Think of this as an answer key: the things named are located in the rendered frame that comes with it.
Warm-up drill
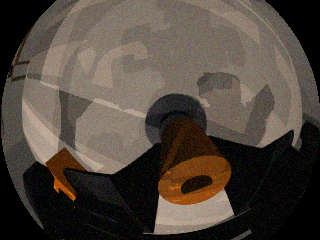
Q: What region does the orange knob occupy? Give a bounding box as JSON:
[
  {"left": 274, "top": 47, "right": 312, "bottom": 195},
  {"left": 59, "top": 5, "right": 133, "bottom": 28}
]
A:
[{"left": 157, "top": 119, "right": 232, "bottom": 205}]

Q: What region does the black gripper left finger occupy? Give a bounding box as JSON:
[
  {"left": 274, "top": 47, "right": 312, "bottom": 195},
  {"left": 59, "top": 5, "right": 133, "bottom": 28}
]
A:
[{"left": 63, "top": 143, "right": 160, "bottom": 233}]

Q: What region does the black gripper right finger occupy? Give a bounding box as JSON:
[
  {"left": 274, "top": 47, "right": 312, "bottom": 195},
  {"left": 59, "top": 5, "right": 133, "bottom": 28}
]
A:
[{"left": 208, "top": 129, "right": 295, "bottom": 216}]

